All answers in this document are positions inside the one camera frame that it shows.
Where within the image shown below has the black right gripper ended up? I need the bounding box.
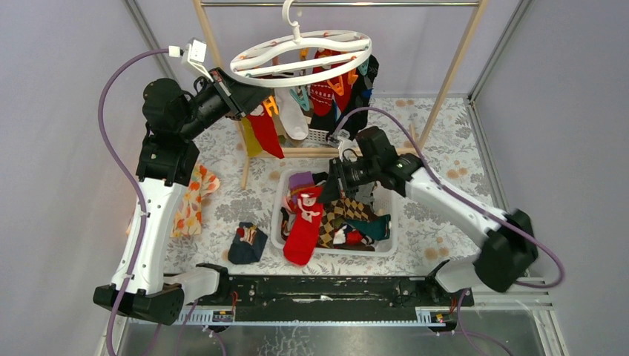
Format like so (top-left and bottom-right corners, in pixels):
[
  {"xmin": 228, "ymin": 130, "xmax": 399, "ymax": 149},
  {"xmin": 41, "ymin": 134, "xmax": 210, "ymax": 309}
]
[{"xmin": 317, "ymin": 156, "xmax": 380, "ymax": 204}]

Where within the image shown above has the yellow orange clothes peg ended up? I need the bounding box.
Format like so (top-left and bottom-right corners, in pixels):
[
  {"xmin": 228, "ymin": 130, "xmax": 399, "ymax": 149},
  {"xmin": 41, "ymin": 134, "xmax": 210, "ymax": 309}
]
[{"xmin": 262, "ymin": 95, "xmax": 279, "ymax": 117}]

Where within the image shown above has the red santa sock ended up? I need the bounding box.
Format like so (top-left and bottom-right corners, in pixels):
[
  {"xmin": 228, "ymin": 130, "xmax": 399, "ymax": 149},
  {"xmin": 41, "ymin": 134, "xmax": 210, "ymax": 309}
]
[{"xmin": 246, "ymin": 105, "xmax": 284, "ymax": 159}]

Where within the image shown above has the white round clip hanger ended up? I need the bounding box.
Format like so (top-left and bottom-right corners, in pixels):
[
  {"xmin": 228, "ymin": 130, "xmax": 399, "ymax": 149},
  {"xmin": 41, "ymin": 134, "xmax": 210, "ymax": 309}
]
[{"xmin": 229, "ymin": 1, "xmax": 372, "ymax": 88}]

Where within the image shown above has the navy blue sock bundle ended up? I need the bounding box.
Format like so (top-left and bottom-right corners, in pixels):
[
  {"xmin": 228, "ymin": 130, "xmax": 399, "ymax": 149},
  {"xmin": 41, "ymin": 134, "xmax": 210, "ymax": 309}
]
[{"xmin": 228, "ymin": 222, "xmax": 268, "ymax": 265}]

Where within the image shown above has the red cat sock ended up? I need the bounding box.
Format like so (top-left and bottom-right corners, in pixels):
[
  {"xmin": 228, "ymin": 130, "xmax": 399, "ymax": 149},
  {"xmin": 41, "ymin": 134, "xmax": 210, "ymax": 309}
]
[{"xmin": 283, "ymin": 186, "xmax": 323, "ymax": 266}]

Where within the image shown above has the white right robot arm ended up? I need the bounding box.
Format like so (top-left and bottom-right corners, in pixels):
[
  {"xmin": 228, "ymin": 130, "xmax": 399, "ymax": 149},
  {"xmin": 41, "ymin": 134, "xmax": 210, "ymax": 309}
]
[{"xmin": 317, "ymin": 126, "xmax": 539, "ymax": 306}]

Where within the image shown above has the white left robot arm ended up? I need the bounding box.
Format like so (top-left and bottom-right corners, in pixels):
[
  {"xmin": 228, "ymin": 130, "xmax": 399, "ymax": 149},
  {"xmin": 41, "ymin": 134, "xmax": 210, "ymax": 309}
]
[{"xmin": 93, "ymin": 68, "xmax": 271, "ymax": 325}]

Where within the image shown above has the argyle brown yellow sock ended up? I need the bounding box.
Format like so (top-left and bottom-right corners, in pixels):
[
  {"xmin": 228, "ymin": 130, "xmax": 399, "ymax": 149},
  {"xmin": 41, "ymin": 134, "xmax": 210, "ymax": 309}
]
[{"xmin": 317, "ymin": 198, "xmax": 378, "ymax": 248}]

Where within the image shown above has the purple striped sock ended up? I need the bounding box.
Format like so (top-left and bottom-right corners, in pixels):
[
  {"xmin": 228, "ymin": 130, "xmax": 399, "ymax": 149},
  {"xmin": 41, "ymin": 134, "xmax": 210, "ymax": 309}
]
[{"xmin": 288, "ymin": 171, "xmax": 316, "ymax": 197}]

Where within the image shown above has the white hanging sock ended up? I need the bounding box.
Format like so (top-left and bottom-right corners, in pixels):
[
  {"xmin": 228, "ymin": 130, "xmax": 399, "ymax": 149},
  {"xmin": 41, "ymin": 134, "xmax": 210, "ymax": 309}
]
[{"xmin": 274, "ymin": 88, "xmax": 309, "ymax": 141}]

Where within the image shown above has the white sock bin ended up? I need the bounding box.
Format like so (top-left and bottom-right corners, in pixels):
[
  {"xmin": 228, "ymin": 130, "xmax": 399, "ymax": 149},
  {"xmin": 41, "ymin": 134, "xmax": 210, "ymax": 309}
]
[{"xmin": 270, "ymin": 169, "xmax": 400, "ymax": 258}]

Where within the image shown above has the teal clothes peg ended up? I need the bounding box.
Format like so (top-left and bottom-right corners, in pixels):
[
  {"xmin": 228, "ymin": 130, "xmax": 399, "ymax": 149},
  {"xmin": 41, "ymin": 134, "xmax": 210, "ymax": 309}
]
[{"xmin": 289, "ymin": 85, "xmax": 311, "ymax": 111}]

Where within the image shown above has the teal sock in bin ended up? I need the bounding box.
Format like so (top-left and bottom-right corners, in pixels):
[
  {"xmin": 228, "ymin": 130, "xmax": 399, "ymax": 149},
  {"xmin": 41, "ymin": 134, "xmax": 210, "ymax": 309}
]
[{"xmin": 346, "ymin": 214, "xmax": 391, "ymax": 241}]

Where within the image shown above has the red hanging sock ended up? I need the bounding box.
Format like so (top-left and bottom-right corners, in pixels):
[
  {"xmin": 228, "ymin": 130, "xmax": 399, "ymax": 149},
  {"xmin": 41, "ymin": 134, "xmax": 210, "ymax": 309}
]
[{"xmin": 309, "ymin": 69, "xmax": 360, "ymax": 116}]

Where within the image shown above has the black hanging sock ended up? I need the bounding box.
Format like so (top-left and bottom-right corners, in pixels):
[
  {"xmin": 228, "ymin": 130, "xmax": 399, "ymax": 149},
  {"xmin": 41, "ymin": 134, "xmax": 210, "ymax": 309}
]
[{"xmin": 338, "ymin": 55, "xmax": 380, "ymax": 139}]

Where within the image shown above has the orange floral cloth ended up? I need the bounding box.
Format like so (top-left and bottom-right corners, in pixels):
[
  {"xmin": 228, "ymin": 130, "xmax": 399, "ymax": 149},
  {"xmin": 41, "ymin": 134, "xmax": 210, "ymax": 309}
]
[{"xmin": 169, "ymin": 162, "xmax": 220, "ymax": 239}]

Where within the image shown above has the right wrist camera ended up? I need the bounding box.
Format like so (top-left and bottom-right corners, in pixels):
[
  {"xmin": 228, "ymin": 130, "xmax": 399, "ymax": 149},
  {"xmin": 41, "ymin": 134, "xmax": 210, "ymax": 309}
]
[{"xmin": 327, "ymin": 129, "xmax": 352, "ymax": 159}]

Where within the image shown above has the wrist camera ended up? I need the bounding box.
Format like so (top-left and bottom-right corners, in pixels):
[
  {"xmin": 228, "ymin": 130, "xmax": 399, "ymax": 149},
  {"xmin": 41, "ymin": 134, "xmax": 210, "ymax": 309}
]
[
  {"xmin": 327, "ymin": 129, "xmax": 352, "ymax": 159},
  {"xmin": 167, "ymin": 38, "xmax": 210, "ymax": 79}
]

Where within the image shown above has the wooden clothes rack frame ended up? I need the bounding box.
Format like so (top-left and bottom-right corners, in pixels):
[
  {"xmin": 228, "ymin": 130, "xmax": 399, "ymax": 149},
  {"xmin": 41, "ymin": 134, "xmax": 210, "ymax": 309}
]
[{"xmin": 192, "ymin": 1, "xmax": 488, "ymax": 190}]

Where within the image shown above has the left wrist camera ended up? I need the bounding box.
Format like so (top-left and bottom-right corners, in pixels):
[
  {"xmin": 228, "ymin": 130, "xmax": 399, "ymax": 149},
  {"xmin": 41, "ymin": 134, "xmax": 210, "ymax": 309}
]
[{"xmin": 167, "ymin": 38, "xmax": 210, "ymax": 79}]

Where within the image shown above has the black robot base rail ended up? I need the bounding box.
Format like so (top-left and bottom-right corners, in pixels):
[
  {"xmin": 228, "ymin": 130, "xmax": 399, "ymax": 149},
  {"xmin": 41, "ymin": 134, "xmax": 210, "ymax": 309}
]
[{"xmin": 199, "ymin": 275, "xmax": 473, "ymax": 309}]

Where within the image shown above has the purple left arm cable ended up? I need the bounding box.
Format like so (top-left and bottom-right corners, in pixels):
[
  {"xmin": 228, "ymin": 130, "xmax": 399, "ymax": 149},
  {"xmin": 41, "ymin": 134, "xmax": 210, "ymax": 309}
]
[{"xmin": 97, "ymin": 47, "xmax": 190, "ymax": 356}]

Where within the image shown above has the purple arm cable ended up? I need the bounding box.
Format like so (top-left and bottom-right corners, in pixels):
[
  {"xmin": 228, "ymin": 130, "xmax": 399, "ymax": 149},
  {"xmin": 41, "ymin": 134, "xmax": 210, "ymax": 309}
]
[
  {"xmin": 97, "ymin": 47, "xmax": 190, "ymax": 356},
  {"xmin": 332, "ymin": 107, "xmax": 566, "ymax": 356}
]

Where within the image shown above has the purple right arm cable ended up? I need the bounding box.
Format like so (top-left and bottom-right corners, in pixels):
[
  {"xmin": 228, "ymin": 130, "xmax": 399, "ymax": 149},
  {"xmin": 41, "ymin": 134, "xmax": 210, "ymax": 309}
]
[{"xmin": 332, "ymin": 107, "xmax": 566, "ymax": 356}]

